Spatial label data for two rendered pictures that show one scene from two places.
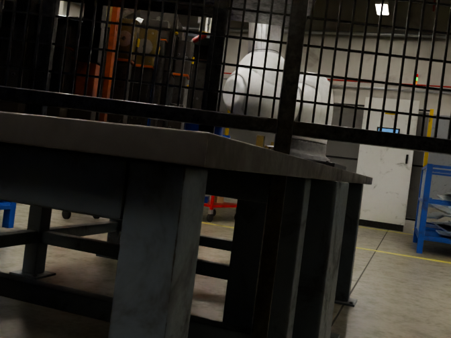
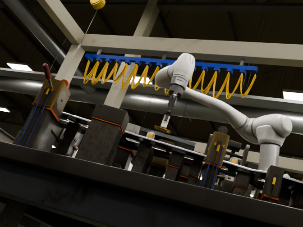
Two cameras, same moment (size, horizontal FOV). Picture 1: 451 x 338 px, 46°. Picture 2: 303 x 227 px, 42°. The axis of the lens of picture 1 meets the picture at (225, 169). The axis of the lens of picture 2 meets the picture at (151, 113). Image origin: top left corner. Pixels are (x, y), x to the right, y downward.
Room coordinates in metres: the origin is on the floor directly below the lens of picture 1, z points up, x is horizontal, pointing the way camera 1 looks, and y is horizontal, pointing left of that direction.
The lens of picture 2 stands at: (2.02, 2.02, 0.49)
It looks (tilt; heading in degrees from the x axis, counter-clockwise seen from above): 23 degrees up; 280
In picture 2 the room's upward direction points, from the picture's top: 21 degrees clockwise
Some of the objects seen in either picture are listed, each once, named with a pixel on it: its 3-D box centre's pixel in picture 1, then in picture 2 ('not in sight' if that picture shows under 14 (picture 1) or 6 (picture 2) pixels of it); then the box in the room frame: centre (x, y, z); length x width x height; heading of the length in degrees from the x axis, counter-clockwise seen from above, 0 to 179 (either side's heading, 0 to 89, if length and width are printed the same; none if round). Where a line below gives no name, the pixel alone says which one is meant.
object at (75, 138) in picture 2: not in sight; (61, 156); (2.57, 0.48, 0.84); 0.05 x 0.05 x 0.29; 89
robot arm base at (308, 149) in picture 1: (302, 150); not in sight; (1.77, -0.24, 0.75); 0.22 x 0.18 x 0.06; 167
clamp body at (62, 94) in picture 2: not in sight; (37, 125); (2.64, 0.68, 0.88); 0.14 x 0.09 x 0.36; 89
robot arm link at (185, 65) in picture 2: not in sight; (183, 67); (2.27, 0.15, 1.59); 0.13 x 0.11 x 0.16; 127
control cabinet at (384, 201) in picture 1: (386, 149); not in sight; (8.47, -2.49, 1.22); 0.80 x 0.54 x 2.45; 71
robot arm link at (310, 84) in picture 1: (306, 107); not in sight; (1.75, -0.24, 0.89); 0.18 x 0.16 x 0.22; 127
